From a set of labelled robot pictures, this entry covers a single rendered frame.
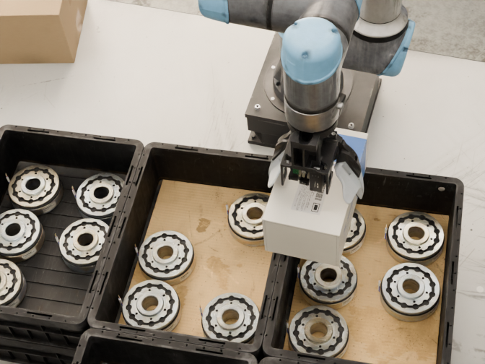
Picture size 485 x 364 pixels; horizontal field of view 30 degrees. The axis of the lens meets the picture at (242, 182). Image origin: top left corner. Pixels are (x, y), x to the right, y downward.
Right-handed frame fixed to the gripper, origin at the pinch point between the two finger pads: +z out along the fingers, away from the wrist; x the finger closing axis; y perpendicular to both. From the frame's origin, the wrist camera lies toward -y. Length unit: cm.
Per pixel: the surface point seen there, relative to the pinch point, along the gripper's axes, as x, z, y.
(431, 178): 16.5, 17.9, -18.7
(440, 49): 7, 112, -141
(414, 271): 17.0, 24.5, -2.7
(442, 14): 5, 112, -157
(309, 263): -1.3, 24.5, 0.5
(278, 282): -4.4, 17.6, 9.2
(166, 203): -32.3, 27.8, -7.6
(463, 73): 18, 41, -67
